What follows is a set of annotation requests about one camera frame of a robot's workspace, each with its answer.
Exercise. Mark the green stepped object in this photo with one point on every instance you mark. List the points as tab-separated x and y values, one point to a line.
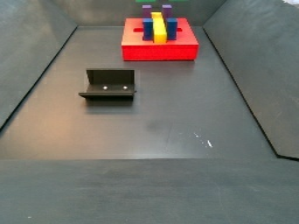
152	1

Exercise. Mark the black angle fixture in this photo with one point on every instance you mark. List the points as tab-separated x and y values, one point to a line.
110	84

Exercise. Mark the red board base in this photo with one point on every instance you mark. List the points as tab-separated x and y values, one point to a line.
138	49

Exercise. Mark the blue block left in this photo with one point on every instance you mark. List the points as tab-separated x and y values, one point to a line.
148	29

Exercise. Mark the blue block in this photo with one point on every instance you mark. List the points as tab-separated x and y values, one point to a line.
171	28
148	29

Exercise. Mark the blue block right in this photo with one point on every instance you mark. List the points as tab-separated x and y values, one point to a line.
171	28

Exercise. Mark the yellow long bar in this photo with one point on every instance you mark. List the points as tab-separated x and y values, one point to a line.
159	28

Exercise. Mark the purple block left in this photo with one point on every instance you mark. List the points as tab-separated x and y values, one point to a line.
147	10

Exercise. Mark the purple block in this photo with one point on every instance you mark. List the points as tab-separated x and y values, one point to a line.
167	11
147	10

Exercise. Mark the purple block right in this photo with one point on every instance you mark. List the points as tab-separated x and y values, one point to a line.
167	11

